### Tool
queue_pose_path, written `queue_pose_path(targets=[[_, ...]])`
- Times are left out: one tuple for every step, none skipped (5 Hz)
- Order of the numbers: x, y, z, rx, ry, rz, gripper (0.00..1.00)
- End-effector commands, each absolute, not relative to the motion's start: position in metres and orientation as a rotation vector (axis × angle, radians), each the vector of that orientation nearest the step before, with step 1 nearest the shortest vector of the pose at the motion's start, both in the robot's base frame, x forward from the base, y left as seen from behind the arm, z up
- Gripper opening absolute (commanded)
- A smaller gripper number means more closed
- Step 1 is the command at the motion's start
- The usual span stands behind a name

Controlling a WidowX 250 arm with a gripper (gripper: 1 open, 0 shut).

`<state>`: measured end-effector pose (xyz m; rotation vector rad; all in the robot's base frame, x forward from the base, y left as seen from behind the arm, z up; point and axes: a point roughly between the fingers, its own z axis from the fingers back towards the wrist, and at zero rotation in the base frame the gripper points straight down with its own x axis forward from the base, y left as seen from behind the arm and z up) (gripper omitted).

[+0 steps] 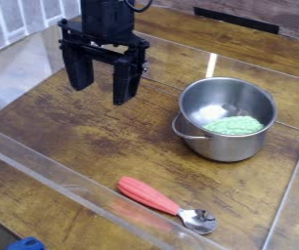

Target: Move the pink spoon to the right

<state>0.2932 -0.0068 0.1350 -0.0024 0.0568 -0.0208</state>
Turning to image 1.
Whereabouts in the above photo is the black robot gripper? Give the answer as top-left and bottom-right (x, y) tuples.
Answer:
(58, 20), (149, 105)

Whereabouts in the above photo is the pink handled metal spoon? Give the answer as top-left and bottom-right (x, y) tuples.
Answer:
(117, 177), (217, 234)

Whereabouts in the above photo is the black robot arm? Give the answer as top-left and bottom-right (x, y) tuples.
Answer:
(57, 0), (152, 105)

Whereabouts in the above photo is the stainless steel pot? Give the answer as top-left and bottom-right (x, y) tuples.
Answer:
(172, 77), (277, 162)

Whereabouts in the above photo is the black strip on table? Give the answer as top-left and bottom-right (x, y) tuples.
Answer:
(193, 7), (278, 34)

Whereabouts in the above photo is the green food lump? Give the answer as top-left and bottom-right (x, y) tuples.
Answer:
(204, 115), (265, 135)

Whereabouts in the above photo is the blue object at corner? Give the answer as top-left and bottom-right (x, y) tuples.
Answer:
(5, 237), (45, 250)

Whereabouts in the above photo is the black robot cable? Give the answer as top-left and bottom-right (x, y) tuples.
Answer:
(124, 0), (153, 14)

